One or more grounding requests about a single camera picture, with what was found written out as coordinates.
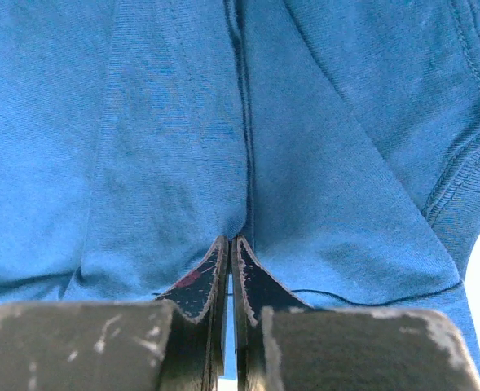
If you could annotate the dark blue t shirt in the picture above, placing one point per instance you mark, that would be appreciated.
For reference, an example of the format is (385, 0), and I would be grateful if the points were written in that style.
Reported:
(342, 138)

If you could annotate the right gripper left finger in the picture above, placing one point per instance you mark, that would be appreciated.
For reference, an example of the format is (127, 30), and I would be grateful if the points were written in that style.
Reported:
(174, 342)

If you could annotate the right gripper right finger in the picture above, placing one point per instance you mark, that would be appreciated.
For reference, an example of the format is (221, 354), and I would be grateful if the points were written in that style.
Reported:
(284, 344)

